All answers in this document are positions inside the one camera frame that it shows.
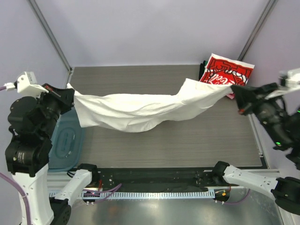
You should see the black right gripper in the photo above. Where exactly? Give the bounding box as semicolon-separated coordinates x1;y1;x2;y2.
228;80;290;146

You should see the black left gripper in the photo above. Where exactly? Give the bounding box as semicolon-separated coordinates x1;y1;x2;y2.
35;82;75;137

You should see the white t-shirt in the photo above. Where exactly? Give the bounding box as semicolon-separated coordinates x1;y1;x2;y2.
74;78;232;133

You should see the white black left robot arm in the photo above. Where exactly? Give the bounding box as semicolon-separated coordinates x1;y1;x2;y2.
5;84;100;225

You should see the dark folded t-shirt stack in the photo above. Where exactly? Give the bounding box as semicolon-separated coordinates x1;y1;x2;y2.
198;60;208;81

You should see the blue transparent plastic bin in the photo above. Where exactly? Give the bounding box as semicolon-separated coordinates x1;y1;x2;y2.
48;109;85;173

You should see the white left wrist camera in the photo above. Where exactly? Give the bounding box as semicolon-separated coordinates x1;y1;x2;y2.
0;71;49;98

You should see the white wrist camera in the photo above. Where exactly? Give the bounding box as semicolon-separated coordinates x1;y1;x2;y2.
0;71;49;98
265;68;300;99

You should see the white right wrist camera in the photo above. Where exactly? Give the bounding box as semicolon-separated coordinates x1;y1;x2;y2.
265;68;300;99

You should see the aluminium rail extrusion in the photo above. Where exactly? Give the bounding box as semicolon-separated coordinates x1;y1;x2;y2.
242;169;282;177

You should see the left aluminium frame post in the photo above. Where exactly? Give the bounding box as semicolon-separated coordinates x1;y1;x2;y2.
27;0;73;74

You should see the aluminium frame post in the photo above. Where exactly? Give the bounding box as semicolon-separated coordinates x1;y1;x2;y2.
27;0;73;74
237;0;278;61

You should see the right aluminium frame post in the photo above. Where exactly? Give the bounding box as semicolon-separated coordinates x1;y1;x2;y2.
237;0;278;61

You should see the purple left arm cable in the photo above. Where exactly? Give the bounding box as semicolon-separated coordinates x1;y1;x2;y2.
0;84;122;225

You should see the white slotted cable duct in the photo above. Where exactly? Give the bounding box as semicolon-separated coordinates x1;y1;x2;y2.
48;189;215;201

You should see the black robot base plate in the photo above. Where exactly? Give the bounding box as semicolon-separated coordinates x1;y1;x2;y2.
87;167;229;193

